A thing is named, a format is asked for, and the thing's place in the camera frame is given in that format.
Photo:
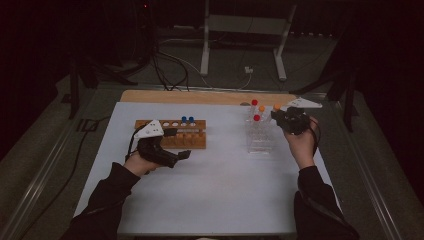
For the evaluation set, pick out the grey metal floor rail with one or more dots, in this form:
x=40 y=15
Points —
x=372 y=186
x=39 y=176

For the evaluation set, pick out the clear plastic test tube rack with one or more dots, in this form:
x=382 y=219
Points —
x=260 y=146

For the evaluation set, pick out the person's right hand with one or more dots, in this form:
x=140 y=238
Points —
x=301 y=148

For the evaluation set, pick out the white metal desk frame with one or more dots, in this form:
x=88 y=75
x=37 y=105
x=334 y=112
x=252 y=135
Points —
x=205 y=50

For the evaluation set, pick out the white plug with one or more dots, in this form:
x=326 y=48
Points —
x=248 y=70

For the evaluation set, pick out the black metal stand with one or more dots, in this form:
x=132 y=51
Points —
x=74 y=93
x=349 y=106

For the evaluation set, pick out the person's left hand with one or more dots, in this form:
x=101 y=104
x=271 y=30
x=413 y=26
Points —
x=140 y=165

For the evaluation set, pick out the blue cap test tube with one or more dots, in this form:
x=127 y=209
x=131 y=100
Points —
x=184 y=119
x=191 y=119

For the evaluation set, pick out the red cap test tube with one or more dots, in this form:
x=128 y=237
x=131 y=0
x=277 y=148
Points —
x=254 y=102
x=256 y=117

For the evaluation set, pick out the white table mat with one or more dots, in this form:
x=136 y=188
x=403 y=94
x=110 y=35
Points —
x=216 y=186

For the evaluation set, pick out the orange cap test tube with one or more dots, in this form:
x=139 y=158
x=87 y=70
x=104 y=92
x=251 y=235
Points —
x=276 y=107
x=261 y=108

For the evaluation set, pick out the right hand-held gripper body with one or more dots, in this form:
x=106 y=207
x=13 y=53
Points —
x=295 y=121

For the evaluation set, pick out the wooden test tube rack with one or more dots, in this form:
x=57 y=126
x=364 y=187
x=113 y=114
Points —
x=196 y=144

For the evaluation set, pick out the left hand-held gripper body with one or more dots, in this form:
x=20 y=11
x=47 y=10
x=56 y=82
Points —
x=153 y=146

